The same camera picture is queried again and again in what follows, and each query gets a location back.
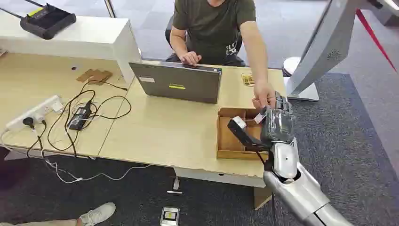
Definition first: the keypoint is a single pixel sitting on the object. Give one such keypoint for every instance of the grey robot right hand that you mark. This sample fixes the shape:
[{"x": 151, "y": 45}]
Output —
[{"x": 277, "y": 124}]

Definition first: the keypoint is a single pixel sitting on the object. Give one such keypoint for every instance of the person's right hand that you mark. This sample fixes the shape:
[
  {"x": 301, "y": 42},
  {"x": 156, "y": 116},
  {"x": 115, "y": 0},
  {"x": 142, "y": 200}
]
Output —
[{"x": 190, "y": 58}]

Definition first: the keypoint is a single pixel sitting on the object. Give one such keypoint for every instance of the person's left hand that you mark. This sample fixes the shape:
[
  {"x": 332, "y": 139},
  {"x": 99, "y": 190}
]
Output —
[{"x": 263, "y": 93}]

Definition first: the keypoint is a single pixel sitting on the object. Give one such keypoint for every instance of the small white card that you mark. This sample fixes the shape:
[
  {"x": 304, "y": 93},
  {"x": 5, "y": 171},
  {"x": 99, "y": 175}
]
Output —
[{"x": 259, "y": 118}]

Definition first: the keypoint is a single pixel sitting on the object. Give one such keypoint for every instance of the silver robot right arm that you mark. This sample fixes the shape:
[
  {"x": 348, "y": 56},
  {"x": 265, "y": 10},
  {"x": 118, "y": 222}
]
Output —
[{"x": 296, "y": 193}]

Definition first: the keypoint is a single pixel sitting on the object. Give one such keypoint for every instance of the printed card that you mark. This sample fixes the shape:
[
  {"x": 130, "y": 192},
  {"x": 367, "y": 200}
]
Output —
[{"x": 248, "y": 79}]

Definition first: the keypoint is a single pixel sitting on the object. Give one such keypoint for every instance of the grey laptop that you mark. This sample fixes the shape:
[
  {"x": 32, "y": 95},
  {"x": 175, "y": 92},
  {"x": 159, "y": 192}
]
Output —
[{"x": 177, "y": 82}]

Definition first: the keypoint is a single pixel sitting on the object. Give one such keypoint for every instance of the person in seat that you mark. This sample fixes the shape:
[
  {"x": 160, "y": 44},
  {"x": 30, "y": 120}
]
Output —
[{"x": 212, "y": 28}]

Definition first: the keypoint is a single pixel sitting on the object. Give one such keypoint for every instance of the white round base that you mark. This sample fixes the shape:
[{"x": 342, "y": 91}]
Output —
[{"x": 290, "y": 66}]

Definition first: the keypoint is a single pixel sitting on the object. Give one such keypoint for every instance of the wooden card box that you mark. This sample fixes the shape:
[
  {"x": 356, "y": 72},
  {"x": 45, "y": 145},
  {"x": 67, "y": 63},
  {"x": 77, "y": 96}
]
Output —
[{"x": 229, "y": 140}]

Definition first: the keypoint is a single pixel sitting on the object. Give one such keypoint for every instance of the wooden desk leg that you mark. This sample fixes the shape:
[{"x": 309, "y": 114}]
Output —
[{"x": 261, "y": 197}]

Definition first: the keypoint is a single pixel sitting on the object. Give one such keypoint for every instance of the silver kiosk stand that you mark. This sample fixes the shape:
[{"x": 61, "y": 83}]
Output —
[{"x": 324, "y": 46}]

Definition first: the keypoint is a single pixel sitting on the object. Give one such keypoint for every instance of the metal pole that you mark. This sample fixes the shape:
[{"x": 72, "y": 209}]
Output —
[{"x": 109, "y": 8}]

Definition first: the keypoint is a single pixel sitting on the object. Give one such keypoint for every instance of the brown cardboard pieces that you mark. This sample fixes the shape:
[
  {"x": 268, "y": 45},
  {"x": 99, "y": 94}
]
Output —
[{"x": 95, "y": 75}]

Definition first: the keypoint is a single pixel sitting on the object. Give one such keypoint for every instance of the white desk shelf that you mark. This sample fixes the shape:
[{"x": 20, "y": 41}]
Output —
[{"x": 78, "y": 39}]

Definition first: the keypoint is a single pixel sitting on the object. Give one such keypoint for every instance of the red strip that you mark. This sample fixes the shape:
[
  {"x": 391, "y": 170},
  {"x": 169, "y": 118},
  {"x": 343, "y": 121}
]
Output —
[{"x": 372, "y": 37}]

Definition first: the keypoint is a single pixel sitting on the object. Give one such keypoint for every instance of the black power adapter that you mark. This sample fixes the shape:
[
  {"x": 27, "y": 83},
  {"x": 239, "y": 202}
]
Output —
[{"x": 79, "y": 118}]

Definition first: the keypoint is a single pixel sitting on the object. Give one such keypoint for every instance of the silver device with yellow label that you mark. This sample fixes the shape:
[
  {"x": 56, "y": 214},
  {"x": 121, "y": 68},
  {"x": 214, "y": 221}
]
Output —
[{"x": 170, "y": 216}]

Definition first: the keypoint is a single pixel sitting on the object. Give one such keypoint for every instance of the black tray with yellow label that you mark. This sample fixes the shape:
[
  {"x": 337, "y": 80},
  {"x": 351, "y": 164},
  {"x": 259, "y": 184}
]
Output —
[{"x": 46, "y": 21}]

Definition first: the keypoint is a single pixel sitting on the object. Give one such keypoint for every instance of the white power strip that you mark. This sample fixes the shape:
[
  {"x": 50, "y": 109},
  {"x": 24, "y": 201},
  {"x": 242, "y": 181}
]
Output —
[{"x": 34, "y": 113}]

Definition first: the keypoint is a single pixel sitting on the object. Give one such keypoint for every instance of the thin black rod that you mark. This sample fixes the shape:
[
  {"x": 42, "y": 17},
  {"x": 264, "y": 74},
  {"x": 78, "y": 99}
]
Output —
[
  {"x": 11, "y": 13},
  {"x": 34, "y": 3}
]

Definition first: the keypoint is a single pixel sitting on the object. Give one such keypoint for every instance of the white shoe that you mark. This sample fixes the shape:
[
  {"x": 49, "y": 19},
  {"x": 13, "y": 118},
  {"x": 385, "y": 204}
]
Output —
[{"x": 98, "y": 214}]

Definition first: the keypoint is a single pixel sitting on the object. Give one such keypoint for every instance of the person's leg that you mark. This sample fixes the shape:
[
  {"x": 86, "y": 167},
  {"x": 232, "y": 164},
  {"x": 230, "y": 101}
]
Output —
[{"x": 40, "y": 223}]

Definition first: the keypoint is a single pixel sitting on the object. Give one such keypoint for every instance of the metal desk foot bracket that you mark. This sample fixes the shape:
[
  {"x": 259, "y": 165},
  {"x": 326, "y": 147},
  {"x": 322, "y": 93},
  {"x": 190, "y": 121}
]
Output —
[{"x": 175, "y": 186}]

